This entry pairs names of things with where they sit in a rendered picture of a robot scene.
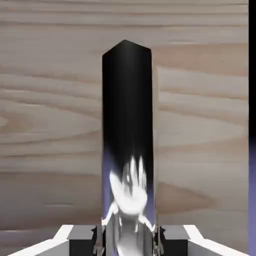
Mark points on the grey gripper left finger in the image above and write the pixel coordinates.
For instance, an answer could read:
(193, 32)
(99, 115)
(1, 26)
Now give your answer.
(80, 242)

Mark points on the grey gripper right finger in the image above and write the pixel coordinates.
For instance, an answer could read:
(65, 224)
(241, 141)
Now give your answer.
(176, 242)

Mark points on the light wood cabinet door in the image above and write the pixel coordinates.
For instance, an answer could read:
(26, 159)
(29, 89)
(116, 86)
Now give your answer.
(50, 120)

